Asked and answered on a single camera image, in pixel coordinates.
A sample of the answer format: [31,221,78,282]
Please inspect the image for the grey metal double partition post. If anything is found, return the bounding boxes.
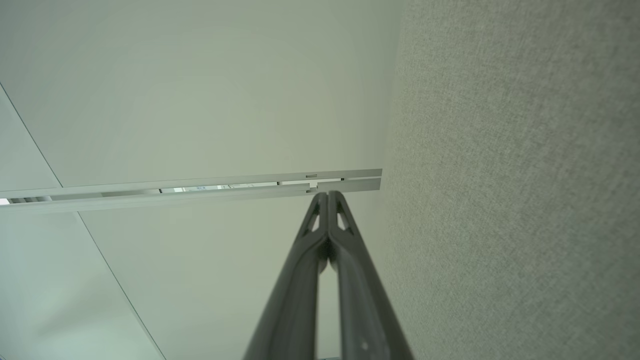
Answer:
[0,169,383,216]

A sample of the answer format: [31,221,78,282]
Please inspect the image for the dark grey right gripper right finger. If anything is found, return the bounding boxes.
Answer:
[328,191,415,360]

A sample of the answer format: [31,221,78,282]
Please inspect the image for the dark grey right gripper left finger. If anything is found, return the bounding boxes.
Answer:
[243,193,329,360]

